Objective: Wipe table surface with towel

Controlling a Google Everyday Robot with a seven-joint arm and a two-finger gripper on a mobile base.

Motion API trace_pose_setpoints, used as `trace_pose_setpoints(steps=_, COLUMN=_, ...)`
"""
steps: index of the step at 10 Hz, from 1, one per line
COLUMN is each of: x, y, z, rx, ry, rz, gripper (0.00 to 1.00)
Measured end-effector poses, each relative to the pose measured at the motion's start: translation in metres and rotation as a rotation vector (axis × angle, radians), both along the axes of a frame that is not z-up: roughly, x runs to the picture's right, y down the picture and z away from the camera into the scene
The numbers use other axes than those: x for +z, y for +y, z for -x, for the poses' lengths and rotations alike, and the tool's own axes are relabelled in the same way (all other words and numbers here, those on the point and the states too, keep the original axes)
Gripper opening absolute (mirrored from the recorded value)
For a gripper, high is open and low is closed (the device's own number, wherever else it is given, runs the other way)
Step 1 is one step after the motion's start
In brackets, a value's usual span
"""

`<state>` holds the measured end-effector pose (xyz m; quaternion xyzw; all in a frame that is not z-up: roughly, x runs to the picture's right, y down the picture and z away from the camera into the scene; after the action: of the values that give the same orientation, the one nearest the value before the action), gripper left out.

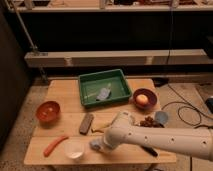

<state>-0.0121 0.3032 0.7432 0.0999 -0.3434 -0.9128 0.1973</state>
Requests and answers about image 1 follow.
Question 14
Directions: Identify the black floor cable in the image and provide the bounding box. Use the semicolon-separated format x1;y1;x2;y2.
161;83;213;130

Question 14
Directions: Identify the wooden table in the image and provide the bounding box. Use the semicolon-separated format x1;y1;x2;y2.
24;80;176;166

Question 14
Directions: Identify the black handled knife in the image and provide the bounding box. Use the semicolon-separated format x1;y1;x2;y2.
141;146;158;157

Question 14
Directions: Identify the orange-red bowl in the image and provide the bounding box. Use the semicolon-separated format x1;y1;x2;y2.
36;101;60;123

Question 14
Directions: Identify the metal diagonal pole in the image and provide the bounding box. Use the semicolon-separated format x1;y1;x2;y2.
9;0;48;56

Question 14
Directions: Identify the dark red bowl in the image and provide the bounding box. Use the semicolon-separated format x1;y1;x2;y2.
133;88;157;110

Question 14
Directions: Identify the banana peel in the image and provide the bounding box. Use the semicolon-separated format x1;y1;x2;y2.
91;123;111;133

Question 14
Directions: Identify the long grey shelf beam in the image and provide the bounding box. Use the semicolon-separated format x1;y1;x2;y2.
25;49;213;68

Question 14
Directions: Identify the small blue-grey bowl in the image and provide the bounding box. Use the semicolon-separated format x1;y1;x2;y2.
155;111;168;125

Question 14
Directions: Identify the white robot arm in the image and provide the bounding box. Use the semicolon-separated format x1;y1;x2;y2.
103;111;213;161

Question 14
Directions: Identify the white cup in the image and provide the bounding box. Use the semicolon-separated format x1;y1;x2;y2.
65;140;84;160

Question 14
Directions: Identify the yellow round fruit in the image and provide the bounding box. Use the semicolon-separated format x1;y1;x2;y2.
136;94;148;105

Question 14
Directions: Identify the bunch of dark grapes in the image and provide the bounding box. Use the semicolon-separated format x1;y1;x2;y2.
140;116;161;127

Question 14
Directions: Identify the orange sausage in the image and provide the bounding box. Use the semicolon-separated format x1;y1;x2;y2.
43;136;68;157

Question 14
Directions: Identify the green plastic tray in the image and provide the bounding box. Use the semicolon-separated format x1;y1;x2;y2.
78;69;132;108

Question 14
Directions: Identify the brown rectangular block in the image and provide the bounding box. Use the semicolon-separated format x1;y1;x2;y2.
79;113;94;135

